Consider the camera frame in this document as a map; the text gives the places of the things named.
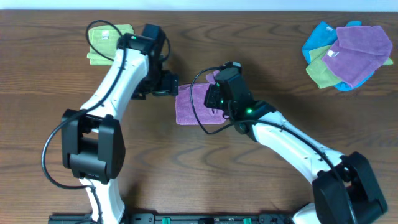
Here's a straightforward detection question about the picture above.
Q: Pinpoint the purple cloth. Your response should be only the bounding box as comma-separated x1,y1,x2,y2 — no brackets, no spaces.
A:
175,70,229,126
322,26,393,88

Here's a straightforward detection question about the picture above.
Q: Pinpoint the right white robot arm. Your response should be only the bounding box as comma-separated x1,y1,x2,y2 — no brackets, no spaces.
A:
204,65,388,224

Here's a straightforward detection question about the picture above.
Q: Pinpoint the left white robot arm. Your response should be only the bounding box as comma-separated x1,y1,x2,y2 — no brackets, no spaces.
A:
62,24,178,223

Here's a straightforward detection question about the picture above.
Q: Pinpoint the folded green cloth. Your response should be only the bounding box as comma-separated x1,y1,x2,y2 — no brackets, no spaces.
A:
86,25,120,66

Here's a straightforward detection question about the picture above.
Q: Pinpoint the green cloth on pile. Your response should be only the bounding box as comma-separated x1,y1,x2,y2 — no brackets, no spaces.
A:
306,42,392,89

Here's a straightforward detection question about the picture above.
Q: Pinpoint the blue cloth on pile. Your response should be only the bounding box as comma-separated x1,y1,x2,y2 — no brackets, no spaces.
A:
302,22,374,91

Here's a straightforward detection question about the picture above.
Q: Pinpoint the purple cloth on pile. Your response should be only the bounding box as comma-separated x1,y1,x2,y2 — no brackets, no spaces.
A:
322,26,393,88

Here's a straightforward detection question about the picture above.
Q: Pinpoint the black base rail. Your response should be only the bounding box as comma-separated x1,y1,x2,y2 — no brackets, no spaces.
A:
47,213,294,224

